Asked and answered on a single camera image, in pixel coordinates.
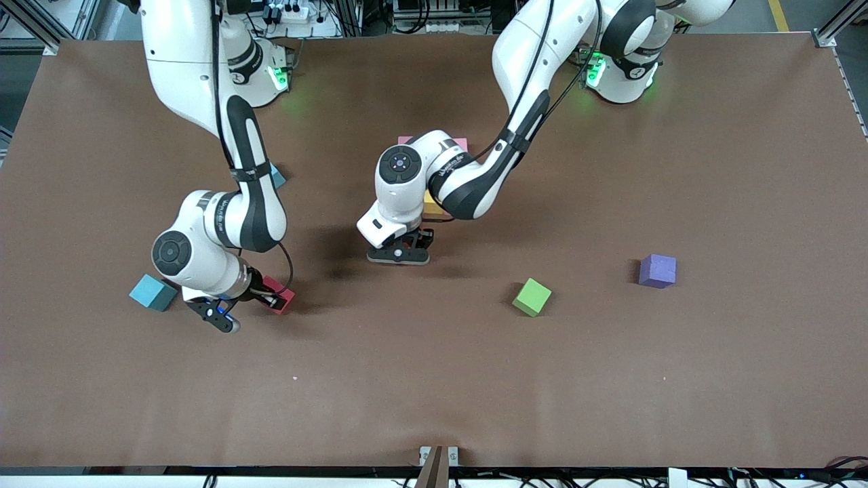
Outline purple foam cube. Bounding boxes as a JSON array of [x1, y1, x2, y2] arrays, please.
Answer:
[[638, 253, 677, 289]]

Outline red foam cube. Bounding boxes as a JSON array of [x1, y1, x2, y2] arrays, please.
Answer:
[[261, 274, 296, 314]]

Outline aluminium frame profile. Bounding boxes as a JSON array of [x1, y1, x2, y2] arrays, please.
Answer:
[[807, 0, 868, 48], [0, 0, 102, 56]]

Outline green foam cube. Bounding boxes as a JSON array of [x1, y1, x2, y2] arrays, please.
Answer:
[[512, 278, 553, 318]]

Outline metal bracket with brown post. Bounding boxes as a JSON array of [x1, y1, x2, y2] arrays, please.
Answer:
[[414, 445, 460, 488]]

